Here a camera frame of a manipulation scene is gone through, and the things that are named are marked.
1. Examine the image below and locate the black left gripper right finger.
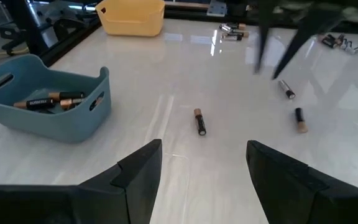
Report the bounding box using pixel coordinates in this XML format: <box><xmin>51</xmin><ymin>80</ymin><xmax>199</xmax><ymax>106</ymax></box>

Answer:
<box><xmin>246</xmin><ymin>139</ymin><xmax>358</xmax><ymax>224</ymax></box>

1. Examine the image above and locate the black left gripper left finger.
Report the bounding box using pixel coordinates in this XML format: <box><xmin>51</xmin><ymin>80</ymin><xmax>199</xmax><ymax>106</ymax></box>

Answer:
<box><xmin>0</xmin><ymin>139</ymin><xmax>163</xmax><ymax>224</ymax></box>

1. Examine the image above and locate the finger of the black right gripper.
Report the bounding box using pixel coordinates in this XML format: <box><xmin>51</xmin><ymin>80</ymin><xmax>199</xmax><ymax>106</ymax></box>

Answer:
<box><xmin>252</xmin><ymin>0</ymin><xmax>277</xmax><ymax>75</ymax></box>
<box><xmin>271</xmin><ymin>6</ymin><xmax>346</xmax><ymax>81</ymax></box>

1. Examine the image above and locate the blue-grey plastic bin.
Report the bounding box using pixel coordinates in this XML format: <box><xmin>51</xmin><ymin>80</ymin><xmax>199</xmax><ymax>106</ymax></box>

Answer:
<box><xmin>0</xmin><ymin>54</ymin><xmax>112</xmax><ymax>144</ymax></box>

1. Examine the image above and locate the yellow plastic bin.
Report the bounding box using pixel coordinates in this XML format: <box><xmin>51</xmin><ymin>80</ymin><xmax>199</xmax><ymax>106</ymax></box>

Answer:
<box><xmin>94</xmin><ymin>0</ymin><xmax>166</xmax><ymax>38</ymax></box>

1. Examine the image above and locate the black stand base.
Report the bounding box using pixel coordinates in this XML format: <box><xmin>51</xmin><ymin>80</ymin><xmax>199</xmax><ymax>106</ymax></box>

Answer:
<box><xmin>0</xmin><ymin>22</ymin><xmax>22</xmax><ymax>42</ymax></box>

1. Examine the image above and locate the metal base plate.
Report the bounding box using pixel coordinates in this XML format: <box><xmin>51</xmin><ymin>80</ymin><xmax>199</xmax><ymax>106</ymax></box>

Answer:
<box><xmin>206</xmin><ymin>0</ymin><xmax>229</xmax><ymax>17</ymax></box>

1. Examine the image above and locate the yellow floor cable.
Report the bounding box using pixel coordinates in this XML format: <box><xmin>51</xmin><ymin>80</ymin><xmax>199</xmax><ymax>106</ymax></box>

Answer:
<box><xmin>0</xmin><ymin>46</ymin><xmax>30</xmax><ymax>57</ymax></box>

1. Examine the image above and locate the black corner bracket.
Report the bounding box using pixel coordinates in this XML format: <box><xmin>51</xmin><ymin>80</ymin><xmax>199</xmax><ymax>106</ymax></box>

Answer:
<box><xmin>52</xmin><ymin>17</ymin><xmax>88</xmax><ymax>42</ymax></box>

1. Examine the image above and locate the black floor stand post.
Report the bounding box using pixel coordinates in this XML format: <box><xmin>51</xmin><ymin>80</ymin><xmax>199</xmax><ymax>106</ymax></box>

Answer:
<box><xmin>3</xmin><ymin>0</ymin><xmax>50</xmax><ymax>57</ymax></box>

